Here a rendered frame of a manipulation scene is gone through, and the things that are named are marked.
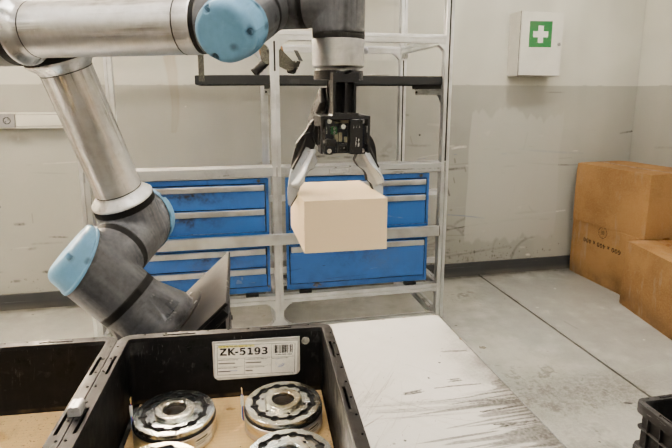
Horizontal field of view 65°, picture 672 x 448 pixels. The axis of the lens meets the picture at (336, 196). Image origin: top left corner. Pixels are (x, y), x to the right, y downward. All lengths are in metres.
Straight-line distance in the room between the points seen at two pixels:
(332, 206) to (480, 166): 3.03
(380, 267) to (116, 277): 1.86
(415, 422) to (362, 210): 0.43
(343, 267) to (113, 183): 1.75
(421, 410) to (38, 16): 0.87
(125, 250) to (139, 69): 2.38
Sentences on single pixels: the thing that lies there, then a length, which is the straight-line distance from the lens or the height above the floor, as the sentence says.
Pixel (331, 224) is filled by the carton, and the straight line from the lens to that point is 0.74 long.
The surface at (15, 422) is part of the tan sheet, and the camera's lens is 0.88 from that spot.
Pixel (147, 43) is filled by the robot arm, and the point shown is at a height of 1.33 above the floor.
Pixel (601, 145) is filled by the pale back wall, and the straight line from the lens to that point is 4.22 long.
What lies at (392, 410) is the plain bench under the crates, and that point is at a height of 0.70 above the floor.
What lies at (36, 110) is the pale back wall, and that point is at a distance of 3.44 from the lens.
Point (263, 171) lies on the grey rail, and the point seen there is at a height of 0.91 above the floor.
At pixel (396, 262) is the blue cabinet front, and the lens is 2.69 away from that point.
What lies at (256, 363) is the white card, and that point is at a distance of 0.81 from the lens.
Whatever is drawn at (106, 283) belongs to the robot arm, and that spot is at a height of 0.95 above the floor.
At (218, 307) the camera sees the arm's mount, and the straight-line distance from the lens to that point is 0.87.
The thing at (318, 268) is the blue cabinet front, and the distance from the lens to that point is 2.60.
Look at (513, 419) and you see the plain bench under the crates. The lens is 1.05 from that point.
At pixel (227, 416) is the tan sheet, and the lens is 0.79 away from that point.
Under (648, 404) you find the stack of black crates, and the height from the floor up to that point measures 0.59.
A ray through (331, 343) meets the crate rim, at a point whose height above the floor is 0.93.
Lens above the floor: 1.27
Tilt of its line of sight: 11 degrees down
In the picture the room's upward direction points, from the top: straight up
